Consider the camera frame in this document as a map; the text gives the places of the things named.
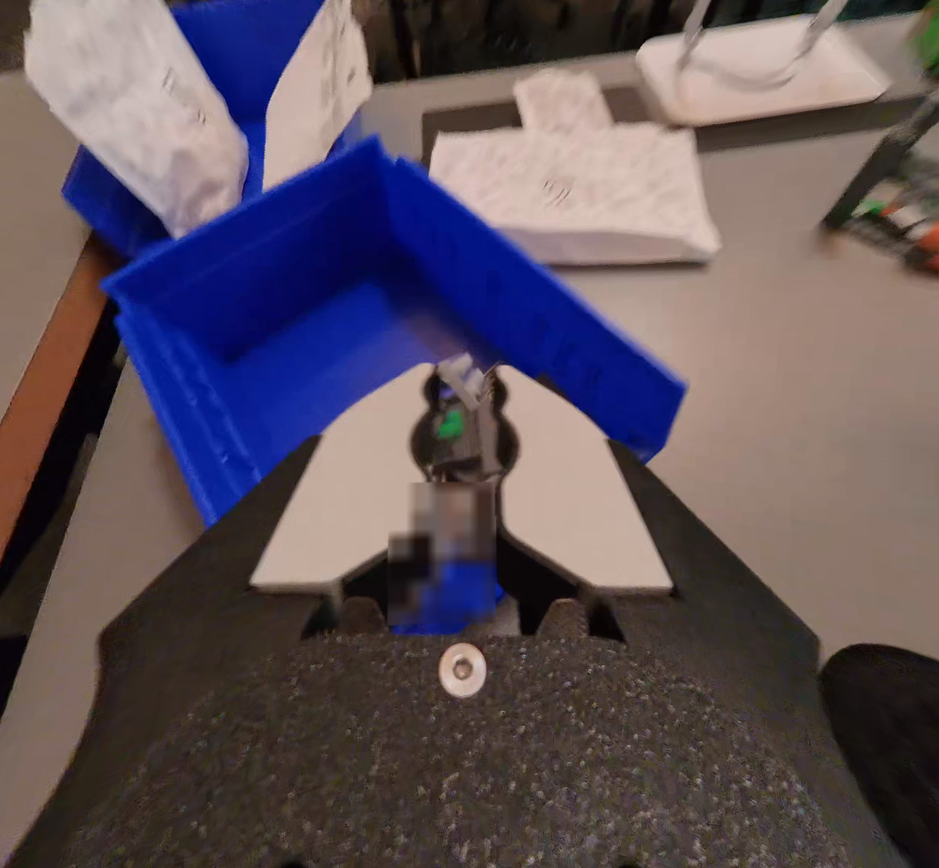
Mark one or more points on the grey orange lego build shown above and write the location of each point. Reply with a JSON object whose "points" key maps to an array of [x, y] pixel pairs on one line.
{"points": [[880, 171]]}

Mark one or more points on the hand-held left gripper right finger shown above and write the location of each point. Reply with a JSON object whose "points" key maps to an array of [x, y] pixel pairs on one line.
{"points": [[572, 516]]}

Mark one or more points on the blue plastic bin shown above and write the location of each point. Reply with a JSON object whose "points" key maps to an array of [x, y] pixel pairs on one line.
{"points": [[308, 339], [220, 53]]}

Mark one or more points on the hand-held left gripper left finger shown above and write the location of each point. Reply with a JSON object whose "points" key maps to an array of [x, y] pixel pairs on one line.
{"points": [[330, 516]]}

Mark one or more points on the black chair armrest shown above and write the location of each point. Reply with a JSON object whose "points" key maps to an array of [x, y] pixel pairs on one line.
{"points": [[887, 736]]}

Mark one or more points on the upright white paper bag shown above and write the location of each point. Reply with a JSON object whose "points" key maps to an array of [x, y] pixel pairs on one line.
{"points": [[132, 97], [323, 83]]}

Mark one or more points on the flat white paper bag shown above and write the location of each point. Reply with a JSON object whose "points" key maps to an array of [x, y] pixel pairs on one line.
{"points": [[587, 193], [561, 94]]}

